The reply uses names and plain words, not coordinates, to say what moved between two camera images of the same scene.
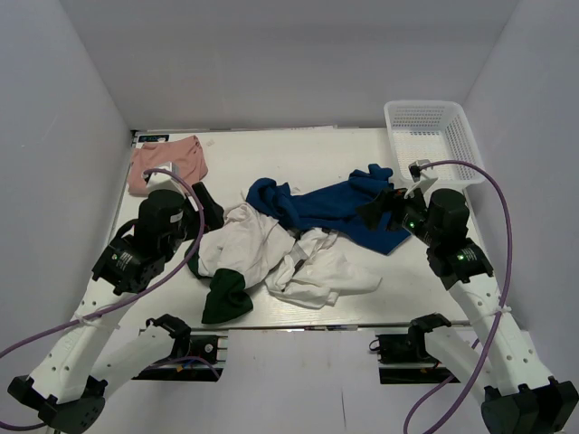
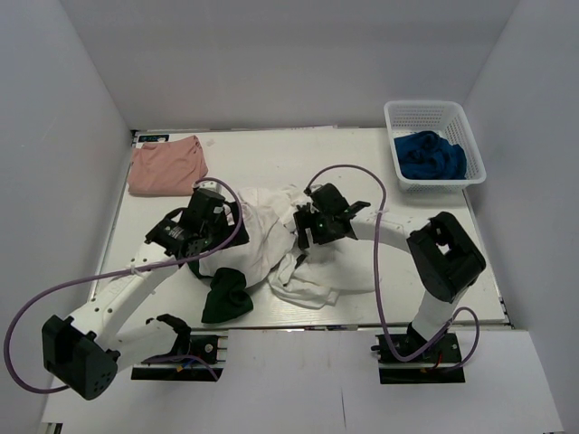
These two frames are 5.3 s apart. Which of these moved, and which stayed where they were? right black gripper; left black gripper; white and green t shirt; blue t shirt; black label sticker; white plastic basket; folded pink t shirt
Moved: right black gripper; left black gripper; blue t shirt
Stayed: white plastic basket; folded pink t shirt; white and green t shirt; black label sticker
